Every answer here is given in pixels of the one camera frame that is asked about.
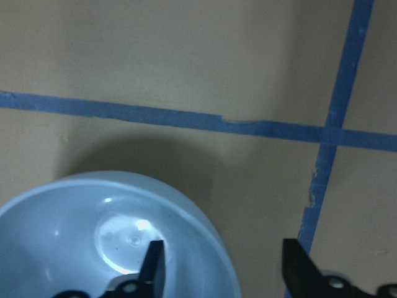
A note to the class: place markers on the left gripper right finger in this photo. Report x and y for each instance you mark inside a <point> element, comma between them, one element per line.
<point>303,279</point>

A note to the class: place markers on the blue plastic bowl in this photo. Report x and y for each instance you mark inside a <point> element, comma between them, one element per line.
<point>85,231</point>

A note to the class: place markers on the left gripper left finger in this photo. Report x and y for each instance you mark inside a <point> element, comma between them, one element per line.
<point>149,282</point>

